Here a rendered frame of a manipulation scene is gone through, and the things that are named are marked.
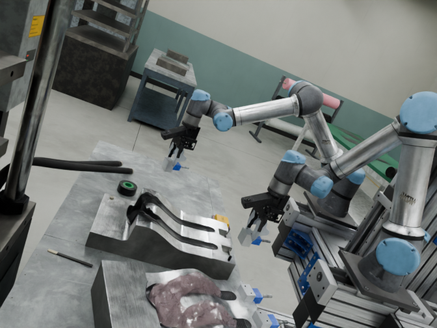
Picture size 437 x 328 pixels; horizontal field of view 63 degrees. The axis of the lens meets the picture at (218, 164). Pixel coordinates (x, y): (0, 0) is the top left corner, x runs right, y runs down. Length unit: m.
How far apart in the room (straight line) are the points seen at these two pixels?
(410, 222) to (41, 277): 1.05
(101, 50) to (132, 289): 4.27
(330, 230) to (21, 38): 1.45
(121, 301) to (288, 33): 7.28
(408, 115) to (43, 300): 1.09
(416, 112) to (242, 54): 6.72
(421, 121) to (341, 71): 7.30
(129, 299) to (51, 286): 0.24
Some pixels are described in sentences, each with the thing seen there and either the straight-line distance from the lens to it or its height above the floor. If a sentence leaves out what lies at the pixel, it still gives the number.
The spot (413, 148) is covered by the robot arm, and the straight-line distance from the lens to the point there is 1.16.
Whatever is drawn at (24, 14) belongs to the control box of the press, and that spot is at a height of 1.38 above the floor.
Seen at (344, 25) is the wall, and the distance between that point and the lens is 8.29.
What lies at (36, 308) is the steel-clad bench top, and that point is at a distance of 1.06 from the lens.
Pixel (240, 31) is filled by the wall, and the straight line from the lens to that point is 7.68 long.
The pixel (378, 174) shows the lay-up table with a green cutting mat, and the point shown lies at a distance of 4.38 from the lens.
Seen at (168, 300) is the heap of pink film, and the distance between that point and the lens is 1.04.
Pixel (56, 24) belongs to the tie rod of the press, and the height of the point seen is 1.41.
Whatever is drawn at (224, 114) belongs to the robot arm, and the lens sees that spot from 1.45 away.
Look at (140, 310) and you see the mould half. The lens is 0.97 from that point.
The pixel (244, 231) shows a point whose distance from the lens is 1.38.
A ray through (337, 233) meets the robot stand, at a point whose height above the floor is 0.96.
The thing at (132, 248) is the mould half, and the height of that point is 0.84.
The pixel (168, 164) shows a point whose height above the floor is 0.94.
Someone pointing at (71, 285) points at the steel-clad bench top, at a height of 0.80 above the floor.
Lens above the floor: 1.58
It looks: 19 degrees down
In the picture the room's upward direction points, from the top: 25 degrees clockwise
